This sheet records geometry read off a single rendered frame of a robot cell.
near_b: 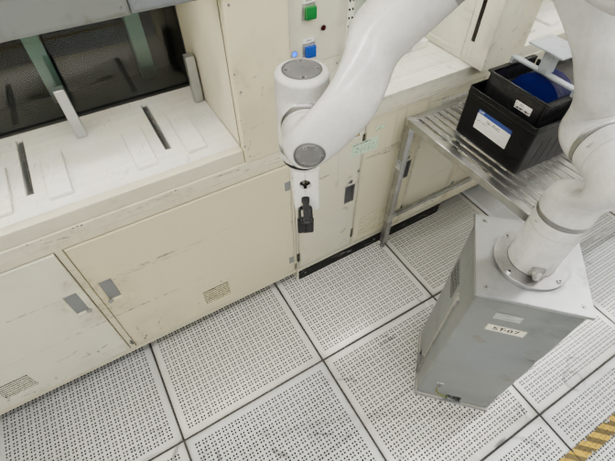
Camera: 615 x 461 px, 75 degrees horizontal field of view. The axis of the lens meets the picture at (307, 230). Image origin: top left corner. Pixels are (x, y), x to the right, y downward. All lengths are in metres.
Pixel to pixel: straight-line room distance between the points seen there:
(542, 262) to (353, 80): 0.73
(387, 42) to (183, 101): 1.02
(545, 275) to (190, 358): 1.34
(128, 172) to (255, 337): 0.90
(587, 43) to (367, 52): 0.35
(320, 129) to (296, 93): 0.08
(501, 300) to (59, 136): 1.37
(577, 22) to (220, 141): 0.93
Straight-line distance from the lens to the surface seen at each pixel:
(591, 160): 0.93
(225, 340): 1.82
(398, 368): 1.78
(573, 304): 1.19
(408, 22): 0.59
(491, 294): 1.11
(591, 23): 0.78
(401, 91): 1.51
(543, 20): 2.19
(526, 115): 1.41
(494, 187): 1.37
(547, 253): 1.10
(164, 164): 1.26
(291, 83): 0.61
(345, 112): 0.56
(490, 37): 1.66
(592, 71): 0.79
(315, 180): 0.71
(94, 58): 1.51
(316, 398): 1.70
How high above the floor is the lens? 1.63
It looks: 50 degrees down
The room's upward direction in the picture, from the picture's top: straight up
